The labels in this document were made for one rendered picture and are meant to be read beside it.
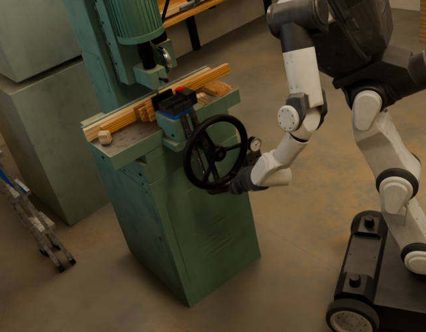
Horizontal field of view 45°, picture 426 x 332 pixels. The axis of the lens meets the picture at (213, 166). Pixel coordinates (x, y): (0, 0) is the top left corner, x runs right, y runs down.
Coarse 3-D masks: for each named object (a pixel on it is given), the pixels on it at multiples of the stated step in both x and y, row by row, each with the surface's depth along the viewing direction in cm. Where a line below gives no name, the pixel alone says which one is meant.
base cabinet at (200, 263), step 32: (96, 160) 243; (192, 160) 207; (224, 160) 217; (128, 192) 225; (160, 192) 202; (192, 192) 212; (224, 192) 223; (128, 224) 252; (160, 224) 210; (192, 224) 218; (224, 224) 230; (160, 256) 233; (192, 256) 225; (224, 256) 238; (256, 256) 253; (192, 288) 233
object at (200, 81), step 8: (224, 64) 221; (208, 72) 217; (216, 72) 218; (224, 72) 221; (192, 80) 213; (200, 80) 215; (208, 80) 217; (128, 112) 201; (112, 120) 198; (120, 120) 198; (128, 120) 200; (136, 120) 202; (104, 128) 195; (112, 128) 197
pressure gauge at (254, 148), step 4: (252, 136) 216; (248, 140) 215; (252, 140) 214; (256, 140) 215; (260, 140) 217; (248, 144) 215; (252, 144) 215; (260, 144) 218; (248, 148) 216; (252, 148) 216; (256, 148) 217; (252, 152) 220
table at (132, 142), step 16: (208, 96) 207; (224, 96) 205; (208, 112) 203; (128, 128) 198; (144, 128) 195; (160, 128) 193; (208, 128) 193; (96, 144) 193; (112, 144) 190; (128, 144) 188; (144, 144) 190; (160, 144) 194; (176, 144) 187; (112, 160) 184; (128, 160) 188
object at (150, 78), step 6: (138, 66) 203; (156, 66) 199; (138, 72) 202; (144, 72) 197; (150, 72) 195; (156, 72) 196; (162, 72) 197; (138, 78) 204; (144, 78) 200; (150, 78) 196; (156, 78) 197; (144, 84) 203; (150, 84) 198; (156, 84) 198; (162, 84) 199
